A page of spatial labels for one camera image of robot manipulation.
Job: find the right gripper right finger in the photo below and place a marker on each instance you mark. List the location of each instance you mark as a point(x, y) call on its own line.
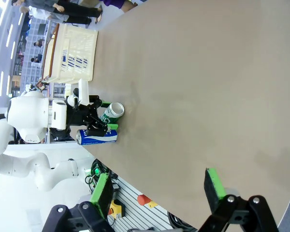
point(211, 191)

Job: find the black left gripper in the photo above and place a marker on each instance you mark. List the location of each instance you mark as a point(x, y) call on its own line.
point(81, 116)

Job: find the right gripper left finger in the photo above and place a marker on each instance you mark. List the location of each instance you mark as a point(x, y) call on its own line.
point(104, 193)

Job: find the green drink can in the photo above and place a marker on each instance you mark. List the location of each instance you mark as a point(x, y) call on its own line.
point(112, 113)

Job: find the blue drink can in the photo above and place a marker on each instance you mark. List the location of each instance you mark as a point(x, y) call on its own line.
point(96, 140)

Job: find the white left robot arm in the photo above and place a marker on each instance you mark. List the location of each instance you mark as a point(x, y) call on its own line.
point(26, 113)

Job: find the cream shopping basket brown rim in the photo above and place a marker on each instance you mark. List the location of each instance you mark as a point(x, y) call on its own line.
point(79, 48)

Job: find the yellow button box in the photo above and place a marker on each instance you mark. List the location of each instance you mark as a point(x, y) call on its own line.
point(116, 209)

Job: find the green lit button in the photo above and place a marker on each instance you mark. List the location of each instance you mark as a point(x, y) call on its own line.
point(97, 171)

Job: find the red emergency stop button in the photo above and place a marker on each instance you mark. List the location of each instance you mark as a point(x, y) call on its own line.
point(143, 199)

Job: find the grey slotted mounting plate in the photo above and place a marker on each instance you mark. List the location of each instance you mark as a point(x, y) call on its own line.
point(135, 218)

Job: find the seated person in black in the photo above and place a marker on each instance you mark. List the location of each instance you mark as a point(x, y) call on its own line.
point(39, 43)
point(37, 58)

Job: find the person in dark clothes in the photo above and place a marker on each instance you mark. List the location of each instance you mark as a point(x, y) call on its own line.
point(70, 7)

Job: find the person in purple sweater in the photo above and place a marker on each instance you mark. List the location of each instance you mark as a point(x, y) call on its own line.
point(113, 2)

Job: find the person white shirt navy trousers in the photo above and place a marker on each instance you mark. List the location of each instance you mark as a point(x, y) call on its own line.
point(41, 13)

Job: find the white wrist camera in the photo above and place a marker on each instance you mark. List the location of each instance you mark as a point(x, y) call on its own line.
point(83, 91)

